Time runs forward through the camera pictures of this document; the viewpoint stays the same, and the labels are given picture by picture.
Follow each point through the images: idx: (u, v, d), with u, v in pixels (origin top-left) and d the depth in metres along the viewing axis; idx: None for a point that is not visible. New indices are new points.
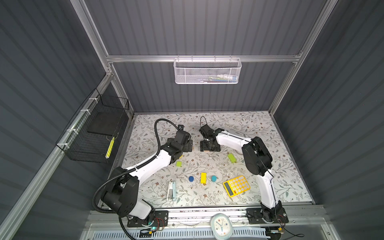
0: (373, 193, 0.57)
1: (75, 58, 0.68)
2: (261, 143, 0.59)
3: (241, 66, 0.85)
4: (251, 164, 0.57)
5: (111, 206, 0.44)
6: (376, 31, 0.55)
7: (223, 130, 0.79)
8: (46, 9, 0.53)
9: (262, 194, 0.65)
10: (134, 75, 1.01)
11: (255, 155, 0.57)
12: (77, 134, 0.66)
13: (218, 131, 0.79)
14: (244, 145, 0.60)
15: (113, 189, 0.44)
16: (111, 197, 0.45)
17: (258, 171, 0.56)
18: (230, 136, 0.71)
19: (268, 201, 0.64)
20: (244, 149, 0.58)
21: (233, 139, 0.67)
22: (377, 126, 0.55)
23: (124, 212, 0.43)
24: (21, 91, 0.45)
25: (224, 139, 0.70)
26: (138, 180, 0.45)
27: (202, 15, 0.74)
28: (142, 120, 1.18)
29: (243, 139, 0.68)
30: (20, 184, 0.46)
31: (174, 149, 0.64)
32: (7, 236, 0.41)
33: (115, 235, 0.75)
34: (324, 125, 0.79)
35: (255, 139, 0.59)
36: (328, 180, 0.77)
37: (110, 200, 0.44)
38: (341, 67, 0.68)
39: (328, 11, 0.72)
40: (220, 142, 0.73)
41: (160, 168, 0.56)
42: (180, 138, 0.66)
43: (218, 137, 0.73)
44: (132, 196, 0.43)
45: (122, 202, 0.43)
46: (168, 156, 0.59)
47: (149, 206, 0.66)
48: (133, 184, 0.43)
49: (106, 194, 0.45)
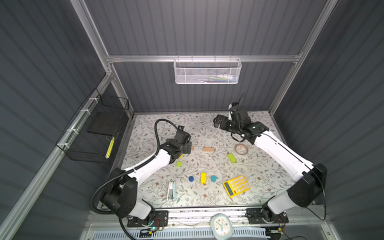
0: (374, 192, 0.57)
1: (75, 58, 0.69)
2: (325, 177, 0.43)
3: (241, 66, 0.85)
4: (297, 194, 0.45)
5: (110, 207, 0.43)
6: (376, 31, 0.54)
7: (268, 131, 0.55)
8: (46, 9, 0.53)
9: (275, 203, 0.62)
10: (134, 74, 1.01)
11: (313, 191, 0.41)
12: (77, 134, 0.66)
13: (257, 131, 0.56)
14: (306, 179, 0.43)
15: (112, 191, 0.44)
16: (110, 198, 0.44)
17: (301, 204, 0.46)
18: (281, 148, 0.50)
19: (278, 210, 0.62)
20: (305, 182, 0.43)
21: (285, 155, 0.48)
22: (378, 126, 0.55)
23: (123, 213, 0.43)
24: (22, 91, 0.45)
25: (270, 148, 0.51)
26: (136, 181, 0.44)
27: (202, 14, 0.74)
28: (142, 120, 1.18)
29: (300, 162, 0.46)
30: (21, 184, 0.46)
31: (174, 147, 0.63)
32: (7, 236, 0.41)
33: (115, 235, 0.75)
34: (324, 125, 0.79)
35: (322, 172, 0.43)
36: (329, 180, 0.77)
37: (109, 202, 0.44)
38: (341, 67, 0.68)
39: (328, 11, 0.72)
40: (262, 146, 0.53)
41: (160, 167, 0.56)
42: (180, 138, 0.66)
43: (258, 139, 0.53)
44: (132, 197, 0.43)
45: (120, 203, 0.42)
46: (168, 155, 0.58)
47: (148, 207, 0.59)
48: (132, 185, 0.43)
49: (105, 196, 0.45)
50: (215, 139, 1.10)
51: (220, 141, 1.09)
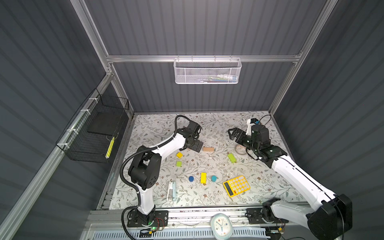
0: (373, 192, 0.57)
1: (75, 58, 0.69)
2: (350, 210, 0.39)
3: (241, 66, 0.85)
4: (318, 226, 0.42)
5: (138, 179, 0.50)
6: (376, 30, 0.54)
7: (286, 156, 0.55)
8: (46, 10, 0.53)
9: (280, 207, 0.63)
10: (134, 74, 1.01)
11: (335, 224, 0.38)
12: (77, 134, 0.66)
13: (274, 155, 0.56)
14: (325, 208, 0.40)
15: (138, 165, 0.51)
16: (137, 170, 0.51)
17: (323, 239, 0.42)
18: (299, 174, 0.49)
19: (282, 216, 0.61)
20: (324, 211, 0.41)
21: (304, 182, 0.47)
22: (378, 126, 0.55)
23: (150, 184, 0.50)
24: (21, 91, 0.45)
25: (287, 173, 0.51)
26: (160, 156, 0.50)
27: (202, 14, 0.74)
28: (142, 120, 1.18)
29: (321, 190, 0.44)
30: (20, 184, 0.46)
31: (187, 132, 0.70)
32: (7, 236, 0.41)
33: (115, 235, 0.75)
34: (325, 125, 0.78)
35: (345, 204, 0.40)
36: (328, 180, 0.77)
37: (137, 175, 0.51)
38: (341, 67, 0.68)
39: (329, 11, 0.72)
40: (278, 171, 0.54)
41: (177, 148, 0.63)
42: (192, 127, 0.75)
43: (275, 164, 0.54)
44: (156, 171, 0.50)
45: (146, 175, 0.50)
46: (183, 138, 0.65)
47: (152, 203, 0.64)
48: (157, 159, 0.49)
49: (133, 169, 0.52)
50: (215, 139, 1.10)
51: (220, 141, 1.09)
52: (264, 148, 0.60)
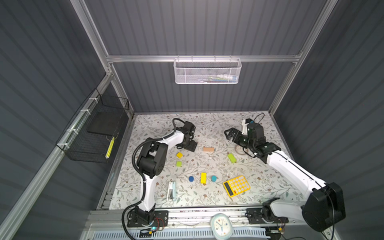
0: (374, 192, 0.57)
1: (75, 58, 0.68)
2: (342, 198, 0.41)
3: (241, 66, 0.85)
4: (312, 216, 0.43)
5: (147, 168, 0.56)
6: (376, 31, 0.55)
7: (280, 151, 0.58)
8: (46, 9, 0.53)
9: (277, 205, 0.65)
10: (134, 74, 1.01)
11: (326, 211, 0.40)
12: (77, 134, 0.66)
13: (269, 150, 0.59)
14: (315, 194, 0.42)
15: (147, 155, 0.56)
16: (144, 161, 0.56)
17: (318, 228, 0.42)
18: (291, 166, 0.52)
19: (281, 214, 0.61)
20: (314, 198, 0.41)
21: (296, 173, 0.49)
22: (378, 126, 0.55)
23: (158, 172, 0.56)
24: (21, 91, 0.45)
25: (281, 166, 0.53)
26: (166, 145, 0.57)
27: (202, 15, 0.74)
28: (142, 120, 1.18)
29: (312, 180, 0.46)
30: (20, 184, 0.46)
31: (184, 130, 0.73)
32: (7, 236, 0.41)
33: (115, 235, 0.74)
34: (325, 125, 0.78)
35: (336, 192, 0.42)
36: (329, 179, 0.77)
37: (145, 164, 0.56)
38: (341, 67, 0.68)
39: (328, 11, 0.72)
40: (272, 165, 0.57)
41: (177, 143, 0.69)
42: (188, 126, 0.84)
43: (270, 158, 0.57)
44: (163, 160, 0.56)
45: (154, 163, 0.56)
46: (183, 133, 0.73)
47: (153, 201, 0.66)
48: (164, 147, 0.56)
49: (142, 158, 0.57)
50: (215, 139, 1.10)
51: (220, 141, 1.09)
52: (259, 145, 0.63)
